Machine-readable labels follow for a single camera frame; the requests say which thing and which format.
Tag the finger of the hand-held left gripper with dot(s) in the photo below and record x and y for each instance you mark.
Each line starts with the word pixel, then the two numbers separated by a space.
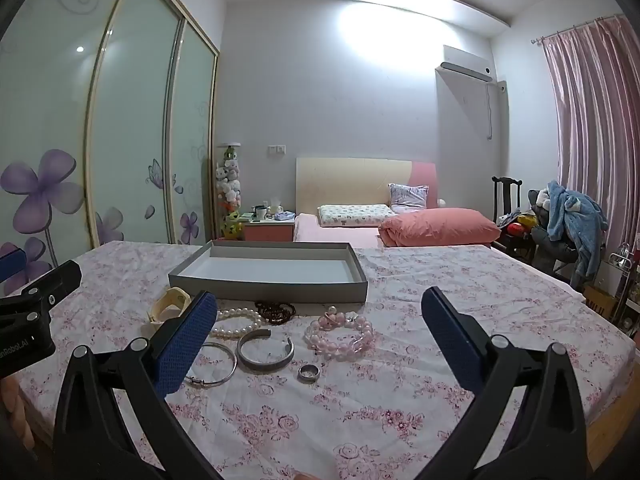
pixel 12 264
pixel 55 280

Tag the pink bed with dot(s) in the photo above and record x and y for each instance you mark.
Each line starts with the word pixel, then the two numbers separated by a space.
pixel 330 234

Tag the thin silver bangle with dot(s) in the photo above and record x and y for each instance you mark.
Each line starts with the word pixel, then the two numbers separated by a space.
pixel 233 364

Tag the metal rack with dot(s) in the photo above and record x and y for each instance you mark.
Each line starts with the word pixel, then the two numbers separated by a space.
pixel 625 280

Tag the dark wooden chair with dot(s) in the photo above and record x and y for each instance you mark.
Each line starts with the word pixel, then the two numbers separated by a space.
pixel 505 195

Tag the cream plastic bangle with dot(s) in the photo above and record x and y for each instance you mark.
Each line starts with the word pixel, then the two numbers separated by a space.
pixel 167 306

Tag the wall light switch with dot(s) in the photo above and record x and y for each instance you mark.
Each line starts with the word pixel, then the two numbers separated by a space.
pixel 277 149

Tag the white air conditioner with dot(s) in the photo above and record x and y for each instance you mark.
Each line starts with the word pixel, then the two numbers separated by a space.
pixel 465 64

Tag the white patterned pillow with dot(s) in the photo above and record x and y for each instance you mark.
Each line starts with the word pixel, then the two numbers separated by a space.
pixel 350 215

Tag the dark grey armchair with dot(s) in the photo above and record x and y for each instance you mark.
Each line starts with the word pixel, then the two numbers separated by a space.
pixel 547 250

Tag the purple patterned pillow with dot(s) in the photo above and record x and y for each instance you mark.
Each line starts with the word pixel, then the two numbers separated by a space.
pixel 407 197

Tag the pink and beige nightstand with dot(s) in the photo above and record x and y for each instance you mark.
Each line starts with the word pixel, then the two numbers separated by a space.
pixel 267 233

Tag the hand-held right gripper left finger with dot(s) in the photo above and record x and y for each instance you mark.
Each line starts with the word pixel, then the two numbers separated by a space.
pixel 182 347

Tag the floral sliding door wardrobe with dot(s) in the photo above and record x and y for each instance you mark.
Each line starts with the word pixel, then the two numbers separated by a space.
pixel 135 135

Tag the curtain rod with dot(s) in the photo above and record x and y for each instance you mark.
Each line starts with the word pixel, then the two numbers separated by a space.
pixel 565 31

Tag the beige and pink headboard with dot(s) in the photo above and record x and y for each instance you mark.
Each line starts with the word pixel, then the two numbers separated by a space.
pixel 350 180

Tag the blue fleece garment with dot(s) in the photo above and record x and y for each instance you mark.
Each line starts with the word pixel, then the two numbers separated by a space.
pixel 575 225

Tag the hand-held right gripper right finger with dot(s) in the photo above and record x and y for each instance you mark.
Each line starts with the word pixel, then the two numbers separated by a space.
pixel 455 342

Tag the plush toy tower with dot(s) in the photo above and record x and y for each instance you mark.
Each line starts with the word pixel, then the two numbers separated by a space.
pixel 230 180

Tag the person's left hand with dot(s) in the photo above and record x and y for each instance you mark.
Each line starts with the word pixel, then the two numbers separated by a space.
pixel 17 410

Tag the grey cardboard tray box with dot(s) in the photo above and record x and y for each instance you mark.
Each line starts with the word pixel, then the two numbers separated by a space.
pixel 280 270

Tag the pink curtain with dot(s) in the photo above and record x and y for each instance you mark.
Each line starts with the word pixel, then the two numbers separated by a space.
pixel 595 120

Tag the white mug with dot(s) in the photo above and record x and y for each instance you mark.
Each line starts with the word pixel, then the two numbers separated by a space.
pixel 261 213

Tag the folded pink quilt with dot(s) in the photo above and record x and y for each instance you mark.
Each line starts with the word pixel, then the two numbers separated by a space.
pixel 440 227

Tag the red and yellow bag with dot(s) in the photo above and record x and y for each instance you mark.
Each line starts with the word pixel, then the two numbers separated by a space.
pixel 520 225

